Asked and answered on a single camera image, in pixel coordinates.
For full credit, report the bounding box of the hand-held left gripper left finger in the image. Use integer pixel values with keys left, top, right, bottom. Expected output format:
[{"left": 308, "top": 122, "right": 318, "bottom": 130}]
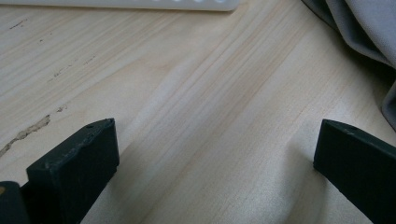
[{"left": 20, "top": 117, "right": 120, "bottom": 224}]

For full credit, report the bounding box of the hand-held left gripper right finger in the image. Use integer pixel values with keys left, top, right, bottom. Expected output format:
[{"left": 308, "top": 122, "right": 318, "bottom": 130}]
[{"left": 313, "top": 119, "right": 396, "bottom": 224}]

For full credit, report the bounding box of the grey cloth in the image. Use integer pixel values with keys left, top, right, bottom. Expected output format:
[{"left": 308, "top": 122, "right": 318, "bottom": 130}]
[{"left": 300, "top": 0, "right": 396, "bottom": 132}]

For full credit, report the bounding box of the white plastic basket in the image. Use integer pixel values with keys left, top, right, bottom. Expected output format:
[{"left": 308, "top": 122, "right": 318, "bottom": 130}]
[{"left": 0, "top": 0, "right": 241, "bottom": 12}]

